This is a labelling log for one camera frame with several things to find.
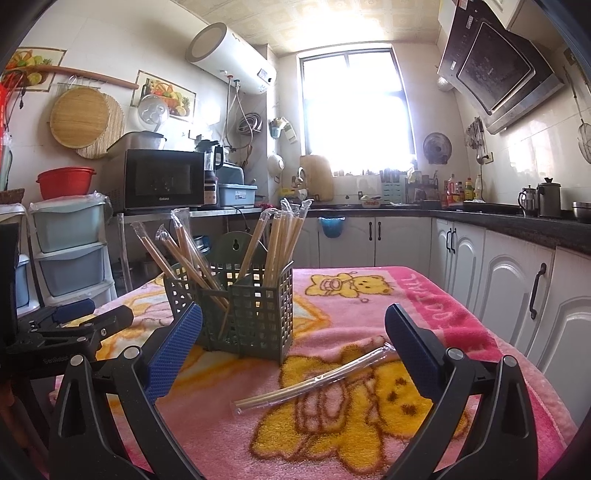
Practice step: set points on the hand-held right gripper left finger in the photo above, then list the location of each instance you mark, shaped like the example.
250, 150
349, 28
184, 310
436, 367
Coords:
178, 350

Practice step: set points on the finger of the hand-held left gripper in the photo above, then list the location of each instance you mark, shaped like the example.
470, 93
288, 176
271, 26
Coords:
74, 309
113, 318

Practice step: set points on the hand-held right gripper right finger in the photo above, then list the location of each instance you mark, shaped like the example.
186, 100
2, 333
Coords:
411, 346

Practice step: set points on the green lattice utensil holder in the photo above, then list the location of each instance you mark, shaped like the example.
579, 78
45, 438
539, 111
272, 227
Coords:
240, 348

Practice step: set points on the bamboo chopstick pair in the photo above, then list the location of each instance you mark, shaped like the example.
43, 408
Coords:
318, 381

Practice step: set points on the bunch of chopsticks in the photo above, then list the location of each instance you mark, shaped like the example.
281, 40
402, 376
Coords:
281, 249

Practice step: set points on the hanging kitchen utensils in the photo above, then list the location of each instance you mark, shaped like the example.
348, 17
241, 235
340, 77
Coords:
475, 134

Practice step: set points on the white blue drawer unit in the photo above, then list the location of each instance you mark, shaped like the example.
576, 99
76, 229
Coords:
23, 281

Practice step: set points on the pale teal drawer unit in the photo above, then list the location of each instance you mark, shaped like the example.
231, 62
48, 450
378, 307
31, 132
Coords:
67, 226

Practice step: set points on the steel shelf table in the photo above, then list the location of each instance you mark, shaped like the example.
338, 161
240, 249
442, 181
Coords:
138, 213

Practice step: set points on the white base cabinets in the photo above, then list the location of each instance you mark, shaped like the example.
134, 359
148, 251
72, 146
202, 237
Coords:
503, 277

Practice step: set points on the red plastic basin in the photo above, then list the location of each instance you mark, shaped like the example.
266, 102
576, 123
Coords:
64, 184

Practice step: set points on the pink printed blanket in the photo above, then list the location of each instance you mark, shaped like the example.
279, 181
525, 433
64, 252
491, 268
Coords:
323, 438

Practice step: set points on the woven basket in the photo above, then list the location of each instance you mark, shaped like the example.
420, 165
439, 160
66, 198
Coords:
11, 196

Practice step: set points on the blue hanging bin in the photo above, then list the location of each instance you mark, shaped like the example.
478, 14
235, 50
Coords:
331, 227

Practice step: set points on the black microwave oven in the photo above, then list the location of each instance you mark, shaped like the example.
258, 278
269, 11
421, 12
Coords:
161, 180

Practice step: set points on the patterned ceramic bowl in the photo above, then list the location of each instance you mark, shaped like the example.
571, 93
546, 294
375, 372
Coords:
371, 203

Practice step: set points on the black spice rack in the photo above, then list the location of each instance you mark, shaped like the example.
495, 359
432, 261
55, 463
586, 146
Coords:
422, 194

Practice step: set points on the teal knife block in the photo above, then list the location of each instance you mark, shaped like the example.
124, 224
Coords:
392, 191

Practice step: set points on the black cooktop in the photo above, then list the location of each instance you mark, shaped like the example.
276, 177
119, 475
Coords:
489, 207

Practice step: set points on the black blender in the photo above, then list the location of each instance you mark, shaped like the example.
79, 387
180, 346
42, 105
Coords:
211, 191

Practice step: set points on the row of condiment bottles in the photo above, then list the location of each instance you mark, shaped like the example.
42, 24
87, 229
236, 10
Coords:
461, 191

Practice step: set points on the blue grey dish box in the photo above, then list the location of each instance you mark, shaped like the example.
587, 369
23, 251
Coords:
235, 194

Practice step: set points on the dark kitchen countertop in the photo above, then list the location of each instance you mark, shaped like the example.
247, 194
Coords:
531, 221

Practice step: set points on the round bamboo mat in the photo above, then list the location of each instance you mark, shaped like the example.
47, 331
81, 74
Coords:
116, 134

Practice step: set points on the round bamboo board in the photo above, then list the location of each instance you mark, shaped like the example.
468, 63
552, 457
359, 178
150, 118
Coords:
78, 117

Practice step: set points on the beige cutting board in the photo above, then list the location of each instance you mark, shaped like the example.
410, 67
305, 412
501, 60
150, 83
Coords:
316, 177

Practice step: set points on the dark metal kettle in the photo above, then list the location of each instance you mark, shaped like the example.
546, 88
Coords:
549, 201

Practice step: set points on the white hanging colander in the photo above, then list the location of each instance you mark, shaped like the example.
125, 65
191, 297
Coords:
275, 165

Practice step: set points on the clear round plastic cover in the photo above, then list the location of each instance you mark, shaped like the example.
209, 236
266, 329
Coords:
153, 110

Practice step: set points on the steel bowl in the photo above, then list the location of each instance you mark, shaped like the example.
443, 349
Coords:
582, 210

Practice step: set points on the wooden rolling pin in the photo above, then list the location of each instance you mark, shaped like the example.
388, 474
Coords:
83, 74

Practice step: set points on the kitchen window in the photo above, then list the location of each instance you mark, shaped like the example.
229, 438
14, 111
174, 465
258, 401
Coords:
355, 110

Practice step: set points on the white water heater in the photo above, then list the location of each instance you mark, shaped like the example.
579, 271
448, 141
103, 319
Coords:
226, 57

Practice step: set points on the black range hood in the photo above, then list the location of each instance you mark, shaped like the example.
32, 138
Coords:
498, 69

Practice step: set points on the white upper cabinet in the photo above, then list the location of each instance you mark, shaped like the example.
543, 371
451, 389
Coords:
526, 11

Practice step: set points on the wall socket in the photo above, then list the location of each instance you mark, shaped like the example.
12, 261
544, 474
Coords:
487, 158

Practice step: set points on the fruit picture wall tile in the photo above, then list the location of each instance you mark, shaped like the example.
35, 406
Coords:
175, 94
32, 57

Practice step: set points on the teal wall holder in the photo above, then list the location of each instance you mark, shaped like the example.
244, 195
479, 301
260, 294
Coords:
275, 130

